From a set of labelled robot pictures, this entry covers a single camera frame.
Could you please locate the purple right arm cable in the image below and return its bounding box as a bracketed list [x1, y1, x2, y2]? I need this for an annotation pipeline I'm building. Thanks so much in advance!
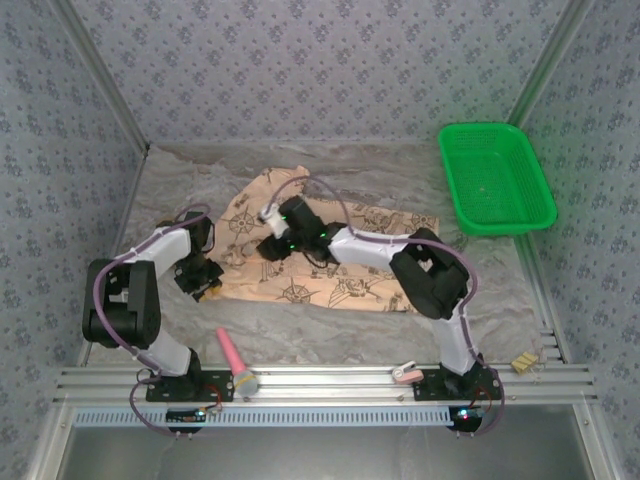
[263, 174, 506, 439]

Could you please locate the green plastic basket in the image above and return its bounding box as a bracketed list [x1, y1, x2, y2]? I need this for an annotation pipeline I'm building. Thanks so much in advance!
[438, 122, 559, 237]

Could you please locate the slotted grey cable duct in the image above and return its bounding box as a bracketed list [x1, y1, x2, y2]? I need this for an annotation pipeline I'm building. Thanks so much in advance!
[72, 405, 456, 429]

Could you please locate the pink white clip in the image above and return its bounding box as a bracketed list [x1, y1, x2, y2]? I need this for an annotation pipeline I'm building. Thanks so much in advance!
[392, 360, 425, 385]

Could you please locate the aluminium rail frame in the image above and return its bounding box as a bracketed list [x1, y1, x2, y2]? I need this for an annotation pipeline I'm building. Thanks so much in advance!
[49, 364, 601, 406]

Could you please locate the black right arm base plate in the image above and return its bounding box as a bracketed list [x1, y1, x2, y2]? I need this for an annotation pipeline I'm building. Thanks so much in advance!
[412, 367, 504, 401]

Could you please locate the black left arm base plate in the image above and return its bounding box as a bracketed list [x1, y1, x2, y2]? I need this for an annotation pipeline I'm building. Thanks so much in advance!
[144, 367, 236, 404]

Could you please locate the pink toy microphone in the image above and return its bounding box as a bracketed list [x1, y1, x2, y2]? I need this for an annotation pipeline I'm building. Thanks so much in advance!
[215, 327, 261, 399]

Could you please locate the cream printed t-shirt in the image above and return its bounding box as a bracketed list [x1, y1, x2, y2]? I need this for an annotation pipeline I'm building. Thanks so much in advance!
[207, 164, 441, 314]

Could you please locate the grey metal shelf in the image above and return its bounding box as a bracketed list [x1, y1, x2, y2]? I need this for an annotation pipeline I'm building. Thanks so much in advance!
[27, 404, 621, 480]

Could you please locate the aluminium corner post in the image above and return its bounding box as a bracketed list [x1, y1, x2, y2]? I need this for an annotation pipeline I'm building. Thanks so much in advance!
[52, 0, 151, 154]
[504, 0, 599, 129]

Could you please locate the small circuit board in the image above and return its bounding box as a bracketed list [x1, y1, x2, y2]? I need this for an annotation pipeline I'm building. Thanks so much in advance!
[448, 405, 484, 431]
[166, 407, 209, 426]

